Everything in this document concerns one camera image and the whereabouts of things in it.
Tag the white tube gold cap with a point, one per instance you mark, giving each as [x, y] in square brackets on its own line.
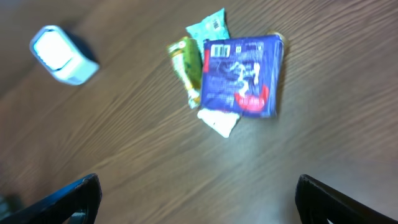
[220, 123]

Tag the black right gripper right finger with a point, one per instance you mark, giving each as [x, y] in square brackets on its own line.
[317, 202]

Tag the teal snack packet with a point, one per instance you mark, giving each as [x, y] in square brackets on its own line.
[212, 27]

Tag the green yellow snack packet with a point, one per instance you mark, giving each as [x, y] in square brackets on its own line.
[186, 63]

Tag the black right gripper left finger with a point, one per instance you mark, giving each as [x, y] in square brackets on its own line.
[76, 203]

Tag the white barcode scanner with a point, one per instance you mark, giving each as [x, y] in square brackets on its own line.
[65, 56]

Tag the purple pad package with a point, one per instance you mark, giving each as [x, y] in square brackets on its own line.
[241, 76]

